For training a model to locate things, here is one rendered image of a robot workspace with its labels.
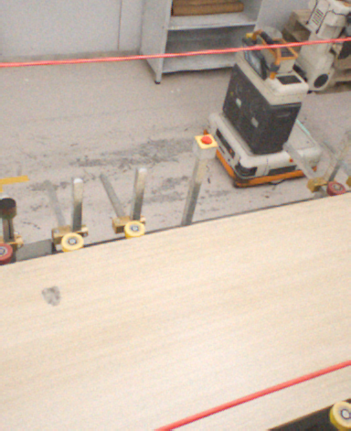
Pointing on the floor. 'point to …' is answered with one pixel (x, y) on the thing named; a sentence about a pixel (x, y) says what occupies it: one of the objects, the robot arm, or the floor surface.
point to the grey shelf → (161, 37)
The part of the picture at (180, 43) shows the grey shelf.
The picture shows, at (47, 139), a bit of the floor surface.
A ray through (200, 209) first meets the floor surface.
